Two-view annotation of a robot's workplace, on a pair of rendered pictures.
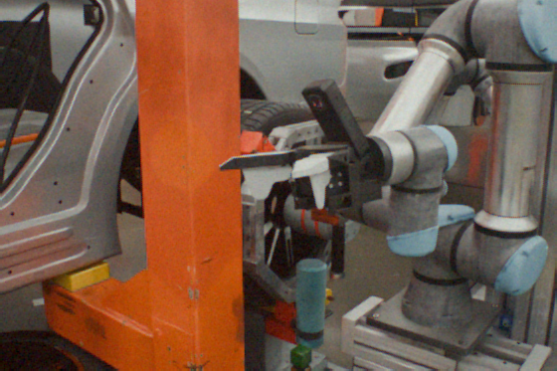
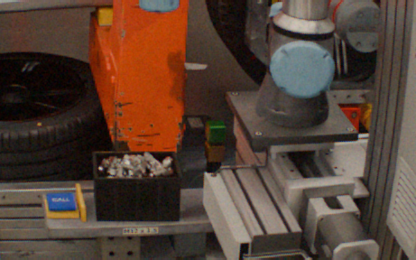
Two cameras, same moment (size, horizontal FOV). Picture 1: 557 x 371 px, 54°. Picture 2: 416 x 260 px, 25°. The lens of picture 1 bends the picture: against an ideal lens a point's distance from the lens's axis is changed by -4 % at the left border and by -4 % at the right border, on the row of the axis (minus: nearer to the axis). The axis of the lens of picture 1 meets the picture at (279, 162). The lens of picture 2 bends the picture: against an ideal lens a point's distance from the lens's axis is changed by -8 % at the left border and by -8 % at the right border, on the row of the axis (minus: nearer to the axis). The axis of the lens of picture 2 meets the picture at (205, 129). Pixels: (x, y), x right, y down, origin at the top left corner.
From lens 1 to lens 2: 1.43 m
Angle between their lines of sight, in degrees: 38
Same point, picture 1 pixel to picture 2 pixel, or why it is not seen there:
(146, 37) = not seen: outside the picture
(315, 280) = not seen: hidden behind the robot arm
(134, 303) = not seen: hidden behind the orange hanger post
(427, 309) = (260, 97)
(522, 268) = (281, 64)
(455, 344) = (250, 132)
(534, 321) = (374, 159)
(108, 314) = (103, 48)
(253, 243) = (251, 17)
